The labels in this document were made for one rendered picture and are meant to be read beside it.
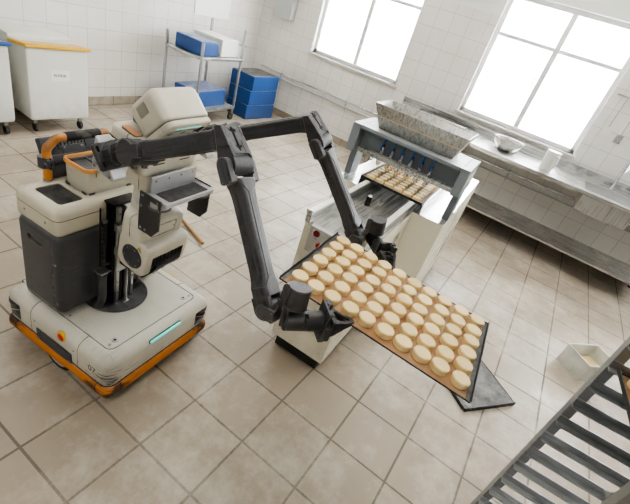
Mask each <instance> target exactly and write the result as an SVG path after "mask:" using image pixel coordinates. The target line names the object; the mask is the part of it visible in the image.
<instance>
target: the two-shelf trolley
mask: <svg viewBox="0 0 630 504"><path fill-rule="evenodd" d="M246 37H247V31H246V30H245V31H244V37H243V43H242V44H240V43H239V45H240V46H242V49H241V55H240V58H238V57H219V56H217V57H208V56H204V50H205V43H202V48H201V56H199V55H196V54H194V53H192V52H189V51H187V50H185V49H182V48H180V47H178V46H176V45H175V44H173V43H168V41H169V29H168V28H166V38H165V51H164V64H163V77H162V88H165V78H166V66H167V54H168V47H169V48H172V49H174V50H177V51H179V52H181V53H184V54H186V55H189V56H191V57H193V58H196V59H198V60H200V64H199V72H198V81H197V89H196V92H197V94H198V96H199V90H200V82H201V74H202V66H203V61H206V65H205V73H204V81H206V78H207V70H208V63H209V61H226V62H239V67H238V73H237V79H236V85H235V91H234V97H233V103H232V105H230V104H228V103H225V102H224V105H217V106H209V107H204V108H205V110H206V112H213V111H221V110H228V109H229V113H228V114H227V119H229V120H230V119H232V117H233V109H234V107H235V101H236V95H237V89H238V83H239V77H240V72H241V66H242V61H243V54H244V48H246V47H247V46H246V45H245V42H246Z"/></svg>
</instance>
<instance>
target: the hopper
mask: <svg viewBox="0 0 630 504"><path fill-rule="evenodd" d="M376 107H377V115H378V124H379V128H380V129H382V130H384V131H387V132H389V133H391V134H394V135H396V136H398V137H401V138H403V139H405V140H408V141H410V142H412V143H415V144H417V145H419V146H422V147H424V148H426V149H429V150H431V151H433V152H436V153H438V154H440V155H443V156H445V157H447V158H450V159H453V158H454V157H456V156H457V155H458V154H459V153H460V152H461V151H462V150H463V149H464V148H465V147H467V146H468V145H469V144H470V143H471V142H472V141H473V140H474V139H475V138H476V137H477V136H478V135H479V134H477V133H475V132H472V131H470V130H467V129H465V128H462V127H460V126H457V125H455V124H452V123H450V122H447V121H445V120H442V119H440V118H437V117H435V116H432V115H430V114H427V113H425V112H422V111H420V110H417V109H415V108H412V107H410V106H407V105H405V104H402V103H400V102H397V101H395V100H387V101H379V102H376Z"/></svg>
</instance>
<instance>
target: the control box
mask: <svg viewBox="0 0 630 504"><path fill-rule="evenodd" d="M314 231H318V232H319V237H315V236H314V234H313V232H314ZM333 235H334V233H332V232H330V231H328V230H326V229H324V228H323V227H321V226H319V225H317V224H315V223H314V224H312V225H311V228H310V231H309V234H308V237H307V240H306V243H305V247H304V250H306V251H308V252H309V253H310V252H311V251H313V250H314V249H315V248H316V247H315V245H316V244H317V243H320V244H322V243H323V242H325V241H326V240H327V239H329V238H330V237H331V236H333Z"/></svg>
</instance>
